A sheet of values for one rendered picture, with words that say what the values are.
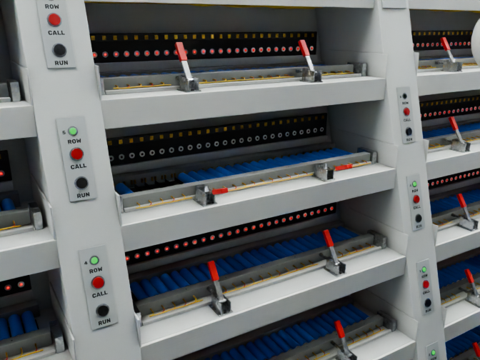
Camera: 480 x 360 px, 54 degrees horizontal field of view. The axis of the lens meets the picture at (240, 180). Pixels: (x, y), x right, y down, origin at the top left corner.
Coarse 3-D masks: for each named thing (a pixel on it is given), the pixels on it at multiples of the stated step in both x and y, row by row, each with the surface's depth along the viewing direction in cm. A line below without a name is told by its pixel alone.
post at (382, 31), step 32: (320, 32) 116; (352, 32) 107; (384, 32) 100; (384, 96) 102; (416, 96) 105; (352, 128) 112; (384, 128) 103; (416, 128) 105; (416, 160) 105; (384, 192) 106; (416, 256) 105; (384, 288) 111; (416, 288) 105; (416, 320) 105; (416, 352) 106
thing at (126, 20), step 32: (0, 32) 83; (96, 32) 91; (128, 32) 94; (160, 32) 97; (192, 32) 100; (0, 64) 83; (448, 96) 141; (128, 128) 94; (160, 128) 97; (192, 128) 100; (0, 192) 83; (32, 192) 85; (32, 288) 85; (192, 352) 100
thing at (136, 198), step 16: (320, 160) 99; (336, 160) 100; (352, 160) 103; (368, 160) 105; (224, 176) 89; (240, 176) 89; (256, 176) 91; (272, 176) 93; (144, 192) 80; (160, 192) 81; (176, 192) 83; (192, 192) 84
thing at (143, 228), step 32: (160, 160) 94; (192, 160) 98; (384, 160) 104; (256, 192) 88; (288, 192) 88; (320, 192) 93; (352, 192) 97; (128, 224) 73; (160, 224) 76; (192, 224) 79; (224, 224) 83
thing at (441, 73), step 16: (416, 32) 129; (432, 32) 132; (448, 32) 135; (464, 32) 139; (416, 48) 131; (432, 48) 134; (448, 48) 115; (464, 48) 141; (416, 64) 105; (432, 64) 118; (448, 64) 115; (464, 64) 125; (416, 80) 106; (432, 80) 108; (448, 80) 111; (464, 80) 114
